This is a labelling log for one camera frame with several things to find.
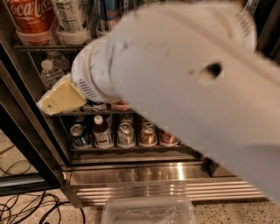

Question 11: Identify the white green 7up can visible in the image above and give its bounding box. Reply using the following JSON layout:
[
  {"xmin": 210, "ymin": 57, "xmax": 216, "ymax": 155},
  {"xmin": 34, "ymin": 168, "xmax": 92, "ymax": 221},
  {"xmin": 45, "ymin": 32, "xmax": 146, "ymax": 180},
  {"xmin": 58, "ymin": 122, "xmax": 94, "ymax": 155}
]
[{"xmin": 52, "ymin": 0, "xmax": 90, "ymax": 45}]

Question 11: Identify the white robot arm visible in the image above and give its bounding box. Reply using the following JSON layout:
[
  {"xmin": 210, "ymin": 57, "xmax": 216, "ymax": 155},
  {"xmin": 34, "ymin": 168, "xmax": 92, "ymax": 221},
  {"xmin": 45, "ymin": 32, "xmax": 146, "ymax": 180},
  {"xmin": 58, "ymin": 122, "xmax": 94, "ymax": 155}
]
[{"xmin": 38, "ymin": 2, "xmax": 280, "ymax": 203}]

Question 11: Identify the clear water bottle middle shelf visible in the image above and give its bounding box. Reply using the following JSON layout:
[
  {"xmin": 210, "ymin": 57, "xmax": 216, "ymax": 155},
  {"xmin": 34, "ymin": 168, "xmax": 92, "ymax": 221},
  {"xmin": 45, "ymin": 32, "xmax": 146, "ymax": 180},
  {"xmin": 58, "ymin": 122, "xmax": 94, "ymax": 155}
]
[{"xmin": 40, "ymin": 59, "xmax": 65, "ymax": 89}]

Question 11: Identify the blue Pepsi can front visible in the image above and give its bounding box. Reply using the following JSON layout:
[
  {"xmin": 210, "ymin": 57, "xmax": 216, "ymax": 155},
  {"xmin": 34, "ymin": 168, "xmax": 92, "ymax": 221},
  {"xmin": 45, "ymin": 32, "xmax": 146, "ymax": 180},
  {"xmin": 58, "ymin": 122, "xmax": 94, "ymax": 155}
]
[{"xmin": 82, "ymin": 100, "xmax": 107, "ymax": 111}]

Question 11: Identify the blue Pepsi can bottom shelf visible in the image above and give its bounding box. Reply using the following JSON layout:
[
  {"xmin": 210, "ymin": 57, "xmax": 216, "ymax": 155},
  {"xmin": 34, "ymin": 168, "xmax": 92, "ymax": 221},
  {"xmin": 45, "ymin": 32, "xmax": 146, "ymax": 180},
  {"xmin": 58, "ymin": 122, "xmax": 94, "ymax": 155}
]
[{"xmin": 70, "ymin": 124, "xmax": 91, "ymax": 149}]

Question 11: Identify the small tea bottle bottom shelf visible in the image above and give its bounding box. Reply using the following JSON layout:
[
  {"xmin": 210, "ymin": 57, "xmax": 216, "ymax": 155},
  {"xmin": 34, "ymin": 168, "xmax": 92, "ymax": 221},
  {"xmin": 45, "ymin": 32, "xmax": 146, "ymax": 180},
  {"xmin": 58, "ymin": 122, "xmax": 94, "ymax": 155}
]
[{"xmin": 93, "ymin": 115, "xmax": 113, "ymax": 149}]

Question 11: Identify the red Coke can front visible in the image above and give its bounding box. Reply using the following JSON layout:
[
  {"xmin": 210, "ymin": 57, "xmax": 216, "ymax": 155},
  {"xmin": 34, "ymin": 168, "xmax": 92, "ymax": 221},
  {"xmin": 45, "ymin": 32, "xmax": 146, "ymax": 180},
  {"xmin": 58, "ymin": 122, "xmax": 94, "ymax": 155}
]
[{"xmin": 111, "ymin": 101, "xmax": 130, "ymax": 111}]

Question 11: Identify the white green can bottom shelf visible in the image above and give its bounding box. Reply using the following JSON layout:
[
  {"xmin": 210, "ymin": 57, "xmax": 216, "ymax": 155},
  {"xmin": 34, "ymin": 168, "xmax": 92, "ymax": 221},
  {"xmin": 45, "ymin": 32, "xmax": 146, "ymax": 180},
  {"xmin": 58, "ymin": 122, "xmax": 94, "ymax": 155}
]
[{"xmin": 117, "ymin": 122, "xmax": 136, "ymax": 149}]

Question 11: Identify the left open fridge door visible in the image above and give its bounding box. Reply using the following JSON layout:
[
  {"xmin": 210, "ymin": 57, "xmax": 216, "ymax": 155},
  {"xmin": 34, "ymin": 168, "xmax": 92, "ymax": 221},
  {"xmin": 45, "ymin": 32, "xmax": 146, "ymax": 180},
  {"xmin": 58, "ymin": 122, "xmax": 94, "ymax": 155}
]
[{"xmin": 0, "ymin": 45, "xmax": 63, "ymax": 196}]

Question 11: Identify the red Coca-Cola can top shelf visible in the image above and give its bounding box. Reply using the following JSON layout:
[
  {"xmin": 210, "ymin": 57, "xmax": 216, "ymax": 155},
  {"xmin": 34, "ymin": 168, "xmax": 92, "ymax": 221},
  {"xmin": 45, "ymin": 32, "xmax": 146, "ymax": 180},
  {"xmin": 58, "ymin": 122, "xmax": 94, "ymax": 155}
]
[{"xmin": 6, "ymin": 0, "xmax": 55, "ymax": 46}]

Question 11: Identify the stainless fridge base grille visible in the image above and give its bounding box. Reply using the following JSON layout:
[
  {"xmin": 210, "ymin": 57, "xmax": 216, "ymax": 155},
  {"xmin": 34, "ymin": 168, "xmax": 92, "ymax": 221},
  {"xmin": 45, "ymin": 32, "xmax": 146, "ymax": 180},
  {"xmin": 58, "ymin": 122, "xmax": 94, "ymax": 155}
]
[{"xmin": 62, "ymin": 162, "xmax": 264, "ymax": 207}]

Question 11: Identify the bronze can bottom shelf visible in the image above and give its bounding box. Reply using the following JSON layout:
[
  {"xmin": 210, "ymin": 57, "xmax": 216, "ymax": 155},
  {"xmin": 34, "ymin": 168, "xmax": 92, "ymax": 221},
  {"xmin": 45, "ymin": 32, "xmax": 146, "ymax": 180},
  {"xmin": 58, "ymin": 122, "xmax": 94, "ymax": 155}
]
[{"xmin": 139, "ymin": 122, "xmax": 157, "ymax": 147}]

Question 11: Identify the blue Red Bull can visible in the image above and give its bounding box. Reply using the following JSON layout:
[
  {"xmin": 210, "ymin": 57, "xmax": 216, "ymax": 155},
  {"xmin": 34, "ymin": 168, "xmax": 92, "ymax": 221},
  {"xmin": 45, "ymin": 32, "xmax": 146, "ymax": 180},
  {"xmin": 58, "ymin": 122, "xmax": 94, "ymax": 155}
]
[{"xmin": 96, "ymin": 0, "xmax": 126, "ymax": 36}]

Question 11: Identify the red can bottom shelf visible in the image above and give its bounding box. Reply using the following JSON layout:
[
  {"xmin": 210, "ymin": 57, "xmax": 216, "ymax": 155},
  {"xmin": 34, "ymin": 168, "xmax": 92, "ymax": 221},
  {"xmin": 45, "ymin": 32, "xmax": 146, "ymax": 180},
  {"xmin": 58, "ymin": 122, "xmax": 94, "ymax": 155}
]
[{"xmin": 159, "ymin": 129, "xmax": 179, "ymax": 147}]

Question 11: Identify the clear plastic bin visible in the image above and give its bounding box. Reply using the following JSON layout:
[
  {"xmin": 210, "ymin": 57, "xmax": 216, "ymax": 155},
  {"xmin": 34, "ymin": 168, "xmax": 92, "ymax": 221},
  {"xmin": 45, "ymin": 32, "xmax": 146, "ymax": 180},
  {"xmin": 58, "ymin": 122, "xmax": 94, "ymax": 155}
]
[{"xmin": 101, "ymin": 196, "xmax": 197, "ymax": 224}]

